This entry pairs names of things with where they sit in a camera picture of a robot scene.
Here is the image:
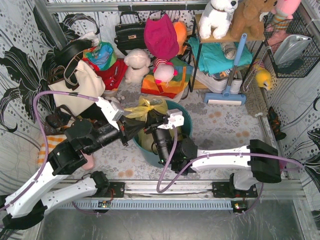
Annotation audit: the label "white plush dog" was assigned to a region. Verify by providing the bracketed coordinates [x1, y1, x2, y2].
[199, 0, 238, 40]

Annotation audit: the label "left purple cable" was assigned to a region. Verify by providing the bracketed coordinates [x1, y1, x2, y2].
[0, 90, 111, 230]

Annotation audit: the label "cream canvas tote bag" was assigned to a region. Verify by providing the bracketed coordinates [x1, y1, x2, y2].
[49, 60, 106, 116]

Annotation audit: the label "black wire basket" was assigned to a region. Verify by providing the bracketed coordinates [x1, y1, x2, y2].
[264, 12, 320, 78]

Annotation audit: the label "small white plush toy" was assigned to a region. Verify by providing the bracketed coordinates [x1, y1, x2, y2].
[104, 96, 125, 103]

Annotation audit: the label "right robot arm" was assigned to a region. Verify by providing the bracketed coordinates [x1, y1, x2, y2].
[144, 99, 282, 198]

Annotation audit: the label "blue floor sweeper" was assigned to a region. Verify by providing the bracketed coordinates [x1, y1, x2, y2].
[203, 33, 248, 106]

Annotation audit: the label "orange checked cloth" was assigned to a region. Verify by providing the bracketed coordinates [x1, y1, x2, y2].
[36, 134, 67, 167]

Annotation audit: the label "brown teddy bear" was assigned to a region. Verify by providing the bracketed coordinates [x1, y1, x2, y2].
[230, 0, 277, 39]

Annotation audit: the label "black hat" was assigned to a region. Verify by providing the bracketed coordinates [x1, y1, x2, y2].
[54, 39, 93, 67]

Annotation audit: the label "brown patterned bag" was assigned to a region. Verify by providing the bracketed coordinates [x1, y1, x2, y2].
[44, 104, 76, 136]

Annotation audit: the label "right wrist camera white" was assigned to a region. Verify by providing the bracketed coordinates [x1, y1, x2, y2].
[158, 108, 184, 130]

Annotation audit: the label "magenta fabric bag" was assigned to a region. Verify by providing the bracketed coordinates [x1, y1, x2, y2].
[143, 13, 179, 60]

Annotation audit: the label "black leather handbag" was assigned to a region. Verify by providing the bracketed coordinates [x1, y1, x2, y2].
[114, 11, 147, 56]

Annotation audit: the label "teal trash bin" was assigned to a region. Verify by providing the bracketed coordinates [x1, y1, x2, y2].
[133, 100, 193, 168]

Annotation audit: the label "yellow plush duck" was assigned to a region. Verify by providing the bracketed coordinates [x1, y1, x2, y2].
[253, 61, 272, 91]

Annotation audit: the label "cream plush lamb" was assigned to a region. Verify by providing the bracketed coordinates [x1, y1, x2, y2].
[124, 48, 151, 84]

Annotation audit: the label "pink case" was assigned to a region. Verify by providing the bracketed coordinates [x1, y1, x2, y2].
[82, 153, 95, 171]

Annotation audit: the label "rainbow striped cloth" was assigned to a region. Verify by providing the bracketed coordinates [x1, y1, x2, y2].
[141, 57, 194, 99]

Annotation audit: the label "colourful printed bag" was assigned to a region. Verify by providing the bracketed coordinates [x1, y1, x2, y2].
[82, 41, 117, 72]

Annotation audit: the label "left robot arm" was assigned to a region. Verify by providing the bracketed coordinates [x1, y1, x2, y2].
[0, 116, 146, 230]

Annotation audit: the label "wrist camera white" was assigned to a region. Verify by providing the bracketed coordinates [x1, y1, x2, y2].
[158, 108, 184, 130]
[96, 97, 125, 130]

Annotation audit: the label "silver foil pouch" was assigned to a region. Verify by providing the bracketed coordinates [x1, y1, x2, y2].
[273, 34, 313, 65]

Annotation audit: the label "dark butterfly ornament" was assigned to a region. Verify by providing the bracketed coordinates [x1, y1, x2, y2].
[267, 106, 287, 141]

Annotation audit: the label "white shoes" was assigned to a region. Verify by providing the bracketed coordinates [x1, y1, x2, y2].
[193, 71, 243, 94]

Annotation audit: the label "orange plush toy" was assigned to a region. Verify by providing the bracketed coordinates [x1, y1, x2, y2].
[173, 21, 187, 55]

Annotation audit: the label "pink plush doll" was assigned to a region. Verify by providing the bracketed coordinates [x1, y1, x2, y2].
[153, 58, 178, 84]

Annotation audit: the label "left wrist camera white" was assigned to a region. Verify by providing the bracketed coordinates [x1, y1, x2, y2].
[96, 97, 125, 130]

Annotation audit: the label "red cloth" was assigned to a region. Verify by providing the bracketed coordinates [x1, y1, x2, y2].
[96, 58, 128, 91]

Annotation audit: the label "black metal shelf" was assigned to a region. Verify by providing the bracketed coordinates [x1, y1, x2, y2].
[188, 14, 266, 93]

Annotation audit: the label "pink plush toy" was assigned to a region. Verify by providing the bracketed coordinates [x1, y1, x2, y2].
[265, 0, 301, 46]

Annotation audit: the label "yellow trash bag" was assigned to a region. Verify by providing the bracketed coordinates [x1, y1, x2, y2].
[124, 96, 168, 155]

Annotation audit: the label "teal folded cloth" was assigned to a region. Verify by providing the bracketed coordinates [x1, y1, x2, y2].
[188, 37, 253, 75]

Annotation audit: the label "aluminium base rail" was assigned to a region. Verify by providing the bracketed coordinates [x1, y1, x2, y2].
[49, 178, 305, 200]

